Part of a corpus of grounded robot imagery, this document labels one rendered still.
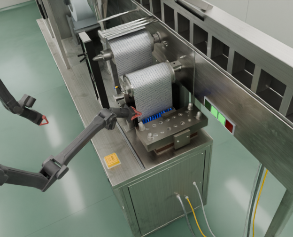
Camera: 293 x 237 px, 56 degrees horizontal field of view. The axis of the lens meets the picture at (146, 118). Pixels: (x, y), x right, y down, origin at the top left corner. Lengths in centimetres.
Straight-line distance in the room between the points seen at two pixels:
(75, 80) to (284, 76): 170
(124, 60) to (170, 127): 48
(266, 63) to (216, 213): 163
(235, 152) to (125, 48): 164
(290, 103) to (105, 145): 110
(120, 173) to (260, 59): 95
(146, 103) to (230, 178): 132
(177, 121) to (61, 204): 147
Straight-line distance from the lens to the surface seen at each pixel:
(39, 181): 133
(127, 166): 162
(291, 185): 127
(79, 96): 217
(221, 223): 244
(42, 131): 339
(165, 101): 167
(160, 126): 162
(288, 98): 107
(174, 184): 186
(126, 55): 167
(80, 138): 141
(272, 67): 107
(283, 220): 180
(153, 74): 154
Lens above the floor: 220
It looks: 44 degrees down
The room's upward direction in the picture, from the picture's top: 8 degrees counter-clockwise
